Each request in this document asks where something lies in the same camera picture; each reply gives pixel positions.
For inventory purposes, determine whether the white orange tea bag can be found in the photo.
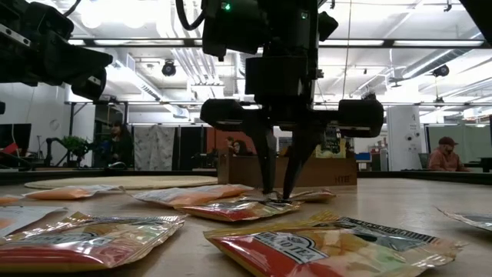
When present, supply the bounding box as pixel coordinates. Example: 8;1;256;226
207;183;255;198
0;194;26;207
0;205;68;239
130;187;231;210
22;184;124;201

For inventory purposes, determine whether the round woven placemat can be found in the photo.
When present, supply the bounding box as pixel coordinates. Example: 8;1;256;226
25;175;219;191

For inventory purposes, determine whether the white pillar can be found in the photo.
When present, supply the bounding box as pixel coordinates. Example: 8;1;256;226
386;105;422;172

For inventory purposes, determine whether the black beam with light strips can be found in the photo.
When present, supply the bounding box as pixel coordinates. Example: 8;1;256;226
68;37;485;48

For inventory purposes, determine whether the grey patterned curtain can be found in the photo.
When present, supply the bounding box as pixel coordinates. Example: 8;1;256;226
132;125;176;172

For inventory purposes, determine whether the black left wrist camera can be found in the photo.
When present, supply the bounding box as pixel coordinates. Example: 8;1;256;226
0;0;75;40

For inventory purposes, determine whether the green background plant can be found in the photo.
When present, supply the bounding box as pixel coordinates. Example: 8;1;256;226
60;135;90;157

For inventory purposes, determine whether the grey green panel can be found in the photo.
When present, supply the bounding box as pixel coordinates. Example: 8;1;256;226
424;125;492;174

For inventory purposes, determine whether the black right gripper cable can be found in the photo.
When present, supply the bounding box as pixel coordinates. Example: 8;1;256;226
175;0;207;32

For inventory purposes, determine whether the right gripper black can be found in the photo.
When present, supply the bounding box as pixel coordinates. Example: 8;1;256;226
200;56;385;200

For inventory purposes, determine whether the orange partition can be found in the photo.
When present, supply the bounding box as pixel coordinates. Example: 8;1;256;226
207;126;258;155

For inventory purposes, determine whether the black wall monitor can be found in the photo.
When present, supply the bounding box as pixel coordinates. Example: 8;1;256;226
0;122;32;149

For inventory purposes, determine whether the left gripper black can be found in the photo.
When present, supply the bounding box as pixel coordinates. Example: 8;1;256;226
0;23;114;100

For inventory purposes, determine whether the thick black left gripper cable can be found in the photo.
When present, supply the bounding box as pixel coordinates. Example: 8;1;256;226
62;0;82;17

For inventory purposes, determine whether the wooden tea box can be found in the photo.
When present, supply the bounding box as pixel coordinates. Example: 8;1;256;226
217;148;358;189

